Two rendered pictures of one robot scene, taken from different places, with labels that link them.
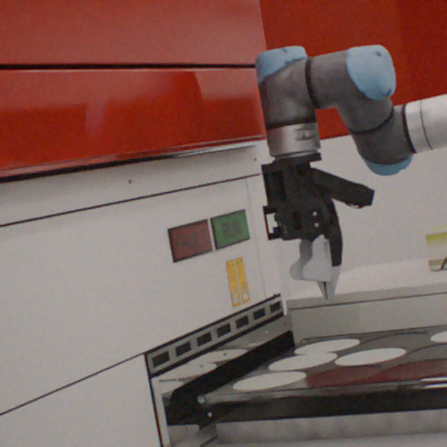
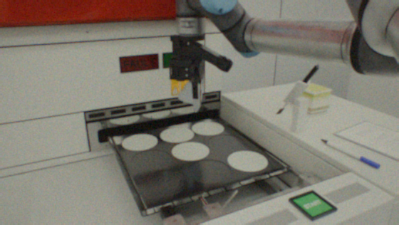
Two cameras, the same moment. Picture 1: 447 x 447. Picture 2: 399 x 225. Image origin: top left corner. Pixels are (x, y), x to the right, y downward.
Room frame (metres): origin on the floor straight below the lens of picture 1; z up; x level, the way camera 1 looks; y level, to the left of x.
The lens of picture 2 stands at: (1.07, -0.61, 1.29)
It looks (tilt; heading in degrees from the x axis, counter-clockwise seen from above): 22 degrees down; 38
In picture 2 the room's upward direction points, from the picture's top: straight up
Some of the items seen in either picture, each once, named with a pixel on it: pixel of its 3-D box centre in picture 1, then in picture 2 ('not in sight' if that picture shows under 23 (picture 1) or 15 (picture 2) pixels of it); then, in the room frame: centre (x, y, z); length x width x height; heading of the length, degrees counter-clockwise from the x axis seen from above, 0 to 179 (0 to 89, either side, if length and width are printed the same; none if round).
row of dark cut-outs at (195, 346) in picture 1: (222, 330); (157, 105); (1.70, 0.04, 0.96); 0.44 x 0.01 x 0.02; 153
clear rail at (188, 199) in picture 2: not in sight; (224, 189); (1.54, -0.32, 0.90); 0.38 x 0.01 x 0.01; 153
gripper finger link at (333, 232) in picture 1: (328, 236); (195, 82); (1.68, -0.14, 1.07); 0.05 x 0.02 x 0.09; 26
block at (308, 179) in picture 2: not in sight; (316, 187); (1.66, -0.48, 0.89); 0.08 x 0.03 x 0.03; 63
